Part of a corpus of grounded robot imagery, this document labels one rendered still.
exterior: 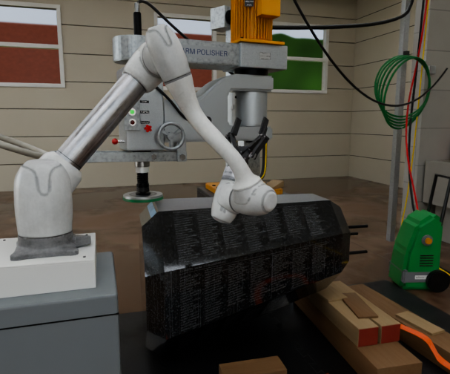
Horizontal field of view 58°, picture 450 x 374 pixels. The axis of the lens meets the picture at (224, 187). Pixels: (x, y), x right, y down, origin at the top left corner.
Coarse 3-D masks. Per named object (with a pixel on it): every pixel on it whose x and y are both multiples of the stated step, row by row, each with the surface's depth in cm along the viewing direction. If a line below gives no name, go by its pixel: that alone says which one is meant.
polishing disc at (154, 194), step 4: (128, 192) 228; (132, 192) 228; (152, 192) 228; (156, 192) 228; (160, 192) 228; (124, 196) 218; (128, 196) 216; (132, 196) 216; (136, 196) 216; (140, 196) 216; (144, 196) 216; (148, 196) 216; (152, 196) 216; (156, 196) 217; (160, 196) 220
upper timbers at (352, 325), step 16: (336, 288) 253; (320, 304) 244; (336, 304) 231; (368, 304) 231; (336, 320) 226; (352, 320) 213; (368, 320) 213; (384, 320) 213; (352, 336) 210; (368, 336) 206; (384, 336) 208
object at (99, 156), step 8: (96, 152) 204; (104, 152) 206; (112, 152) 207; (120, 152) 209; (128, 152) 211; (136, 152) 212; (144, 152) 214; (152, 152) 216; (160, 152) 217; (168, 152) 219; (176, 152) 221; (88, 160) 203; (96, 160) 205; (104, 160) 206; (112, 160) 208; (120, 160) 209; (128, 160) 211; (136, 160) 213; (144, 160) 214; (152, 160) 216; (160, 160) 218; (168, 160) 220; (176, 160) 222
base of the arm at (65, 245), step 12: (24, 240) 117; (36, 240) 117; (48, 240) 118; (60, 240) 120; (72, 240) 125; (84, 240) 127; (24, 252) 116; (36, 252) 117; (48, 252) 118; (60, 252) 119; (72, 252) 119
